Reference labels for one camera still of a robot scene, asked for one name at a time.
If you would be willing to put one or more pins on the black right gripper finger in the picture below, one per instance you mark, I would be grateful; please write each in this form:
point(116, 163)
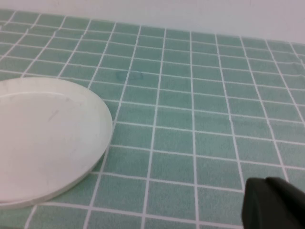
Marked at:
point(274, 207)

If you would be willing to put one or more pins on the white round plate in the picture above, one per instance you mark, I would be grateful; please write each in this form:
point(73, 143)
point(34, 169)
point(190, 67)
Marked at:
point(47, 143)

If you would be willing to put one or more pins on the green checkered tablecloth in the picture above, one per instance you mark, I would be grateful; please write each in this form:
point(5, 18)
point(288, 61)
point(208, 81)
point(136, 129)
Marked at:
point(190, 114)

